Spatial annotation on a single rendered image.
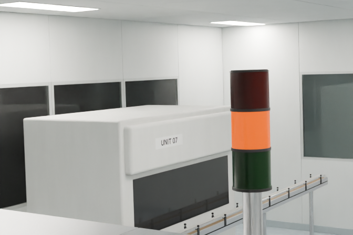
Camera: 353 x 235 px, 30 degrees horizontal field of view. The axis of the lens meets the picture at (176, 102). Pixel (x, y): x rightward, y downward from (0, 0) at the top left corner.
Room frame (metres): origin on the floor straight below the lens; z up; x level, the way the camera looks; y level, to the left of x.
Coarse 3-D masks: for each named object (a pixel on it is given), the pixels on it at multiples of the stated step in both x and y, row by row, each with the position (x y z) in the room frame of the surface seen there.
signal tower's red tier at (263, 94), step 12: (240, 72) 0.81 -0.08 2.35; (252, 72) 0.81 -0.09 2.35; (264, 72) 0.81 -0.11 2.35; (240, 84) 0.81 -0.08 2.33; (252, 84) 0.81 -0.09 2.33; (264, 84) 0.81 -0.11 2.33; (240, 96) 0.81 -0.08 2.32; (252, 96) 0.81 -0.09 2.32; (264, 96) 0.81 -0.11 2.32; (240, 108) 0.81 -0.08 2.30; (252, 108) 0.81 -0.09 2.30; (264, 108) 0.81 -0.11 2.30
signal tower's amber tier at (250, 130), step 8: (232, 112) 0.82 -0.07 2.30; (240, 112) 0.81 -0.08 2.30; (248, 112) 0.81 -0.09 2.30; (256, 112) 0.81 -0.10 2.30; (264, 112) 0.81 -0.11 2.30; (232, 120) 0.82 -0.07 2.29; (240, 120) 0.81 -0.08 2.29; (248, 120) 0.81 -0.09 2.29; (256, 120) 0.81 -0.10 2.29; (264, 120) 0.81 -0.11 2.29; (232, 128) 0.82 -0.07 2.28; (240, 128) 0.81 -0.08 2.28; (248, 128) 0.81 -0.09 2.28; (256, 128) 0.81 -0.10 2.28; (264, 128) 0.81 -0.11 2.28; (232, 136) 0.83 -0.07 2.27; (240, 136) 0.81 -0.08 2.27; (248, 136) 0.81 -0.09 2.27; (256, 136) 0.81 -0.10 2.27; (264, 136) 0.81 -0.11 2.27; (232, 144) 0.83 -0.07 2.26; (240, 144) 0.81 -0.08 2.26; (248, 144) 0.81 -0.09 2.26; (256, 144) 0.81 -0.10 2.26; (264, 144) 0.81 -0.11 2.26
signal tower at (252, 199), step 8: (248, 152) 0.81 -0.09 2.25; (248, 192) 0.81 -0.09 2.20; (256, 192) 0.81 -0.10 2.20; (248, 200) 0.82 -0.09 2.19; (256, 200) 0.82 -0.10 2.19; (248, 208) 0.82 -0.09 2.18; (256, 208) 0.82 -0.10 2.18; (248, 216) 0.82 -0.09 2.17; (256, 216) 0.82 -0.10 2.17; (248, 224) 0.82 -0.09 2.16; (256, 224) 0.82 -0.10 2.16; (248, 232) 0.82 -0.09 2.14; (256, 232) 0.82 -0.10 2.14
